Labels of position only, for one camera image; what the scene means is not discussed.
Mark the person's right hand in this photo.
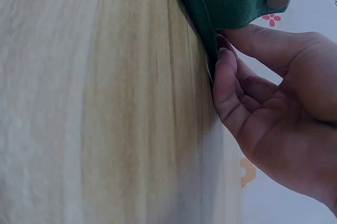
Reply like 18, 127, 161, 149
212, 23, 337, 218

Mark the green cloth pouch with strap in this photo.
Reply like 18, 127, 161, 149
168, 0, 297, 88

